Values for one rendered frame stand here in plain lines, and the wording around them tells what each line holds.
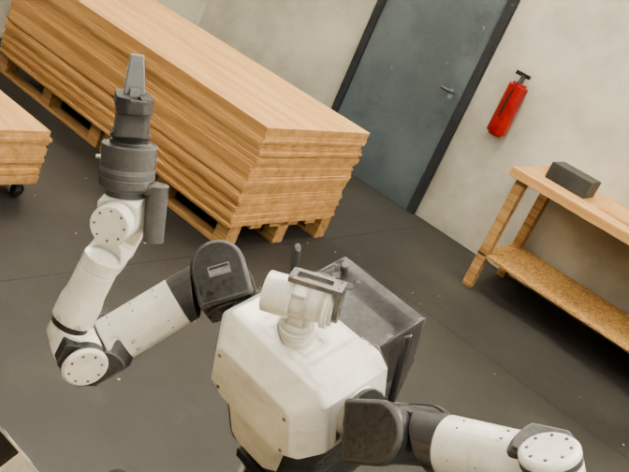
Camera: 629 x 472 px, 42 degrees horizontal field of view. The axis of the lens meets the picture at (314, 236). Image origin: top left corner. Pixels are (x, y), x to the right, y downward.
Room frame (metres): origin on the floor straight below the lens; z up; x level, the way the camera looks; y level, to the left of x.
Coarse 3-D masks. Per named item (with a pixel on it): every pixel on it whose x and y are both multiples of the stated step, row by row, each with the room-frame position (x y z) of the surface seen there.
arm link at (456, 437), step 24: (456, 432) 1.01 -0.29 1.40; (480, 432) 1.00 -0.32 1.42; (504, 432) 0.99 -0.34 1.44; (528, 432) 0.97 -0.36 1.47; (552, 432) 0.96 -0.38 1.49; (432, 456) 1.00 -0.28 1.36; (456, 456) 0.98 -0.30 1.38; (480, 456) 0.97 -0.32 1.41; (504, 456) 0.95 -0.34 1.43; (528, 456) 0.90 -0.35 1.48; (552, 456) 0.89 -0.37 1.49; (576, 456) 0.89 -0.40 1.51
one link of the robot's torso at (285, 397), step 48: (384, 288) 1.34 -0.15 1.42; (240, 336) 1.18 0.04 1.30; (336, 336) 1.21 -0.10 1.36; (384, 336) 1.23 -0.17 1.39; (240, 384) 1.16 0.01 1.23; (288, 384) 1.11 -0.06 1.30; (336, 384) 1.12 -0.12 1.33; (384, 384) 1.19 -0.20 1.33; (240, 432) 1.21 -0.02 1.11; (288, 432) 1.09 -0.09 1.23; (336, 432) 1.16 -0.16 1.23
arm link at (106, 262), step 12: (96, 240) 1.23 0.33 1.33; (132, 240) 1.25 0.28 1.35; (84, 252) 1.20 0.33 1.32; (96, 252) 1.21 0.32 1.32; (108, 252) 1.24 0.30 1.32; (120, 252) 1.24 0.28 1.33; (132, 252) 1.25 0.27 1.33; (84, 264) 1.18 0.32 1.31; (96, 264) 1.18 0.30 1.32; (108, 264) 1.19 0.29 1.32; (120, 264) 1.22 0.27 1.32; (96, 276) 1.18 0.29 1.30; (108, 276) 1.19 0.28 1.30
